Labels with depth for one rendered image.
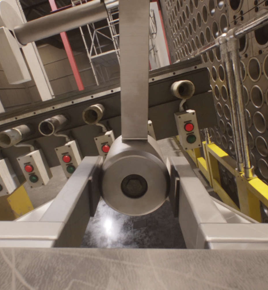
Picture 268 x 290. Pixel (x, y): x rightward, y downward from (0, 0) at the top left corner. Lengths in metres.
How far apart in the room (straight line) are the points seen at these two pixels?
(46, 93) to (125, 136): 8.01
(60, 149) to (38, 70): 7.40
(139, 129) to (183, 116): 0.68
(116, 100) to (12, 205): 1.57
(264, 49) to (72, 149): 1.30
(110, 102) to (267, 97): 1.81
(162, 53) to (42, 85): 4.43
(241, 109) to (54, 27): 0.92
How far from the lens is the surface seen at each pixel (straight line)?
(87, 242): 1.59
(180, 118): 0.83
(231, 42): 0.93
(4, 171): 1.09
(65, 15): 1.17
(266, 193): 0.98
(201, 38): 4.00
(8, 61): 1.16
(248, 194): 1.11
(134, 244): 1.42
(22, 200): 2.31
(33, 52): 8.33
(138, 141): 0.15
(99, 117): 0.75
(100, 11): 1.14
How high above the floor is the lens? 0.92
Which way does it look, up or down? 16 degrees down
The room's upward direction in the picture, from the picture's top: 16 degrees counter-clockwise
